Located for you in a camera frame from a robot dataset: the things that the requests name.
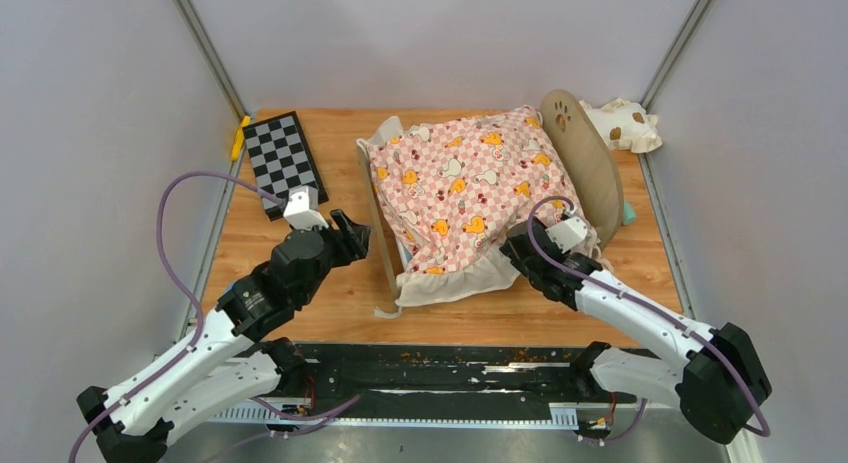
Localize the pink checkered duck cushion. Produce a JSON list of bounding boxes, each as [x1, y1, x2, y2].
[[356, 106, 589, 309]]

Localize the wooden pet bed striped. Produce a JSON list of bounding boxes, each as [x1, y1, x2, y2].
[[371, 90, 624, 295]]

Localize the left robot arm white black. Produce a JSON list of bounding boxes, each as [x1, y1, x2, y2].
[[77, 210, 372, 462]]

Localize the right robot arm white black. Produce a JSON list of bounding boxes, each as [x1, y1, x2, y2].
[[500, 218, 772, 444]]

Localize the teal cylindrical toy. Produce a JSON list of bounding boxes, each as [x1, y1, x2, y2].
[[622, 200, 638, 226]]

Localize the black grey chessboard box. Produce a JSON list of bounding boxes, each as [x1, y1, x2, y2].
[[243, 111, 329, 204]]

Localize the cream pillow brown spots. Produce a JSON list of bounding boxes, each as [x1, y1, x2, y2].
[[580, 98, 663, 154]]

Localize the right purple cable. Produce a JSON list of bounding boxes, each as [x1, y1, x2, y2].
[[526, 196, 772, 446]]

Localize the purple cable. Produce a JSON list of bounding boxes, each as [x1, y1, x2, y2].
[[68, 171, 364, 463], [526, 196, 772, 446]]

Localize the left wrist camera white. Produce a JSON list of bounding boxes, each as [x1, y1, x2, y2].
[[283, 186, 329, 230]]

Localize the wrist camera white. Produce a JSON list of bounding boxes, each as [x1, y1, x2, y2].
[[283, 186, 329, 230], [545, 216, 589, 253]]

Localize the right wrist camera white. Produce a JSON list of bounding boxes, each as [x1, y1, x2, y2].
[[545, 216, 589, 253]]

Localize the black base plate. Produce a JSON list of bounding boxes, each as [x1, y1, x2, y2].
[[180, 340, 657, 423]]

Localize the yellow clip on frame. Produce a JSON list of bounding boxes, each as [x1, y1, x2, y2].
[[230, 114, 252, 162]]

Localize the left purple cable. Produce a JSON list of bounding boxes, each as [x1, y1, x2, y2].
[[68, 171, 364, 463]]

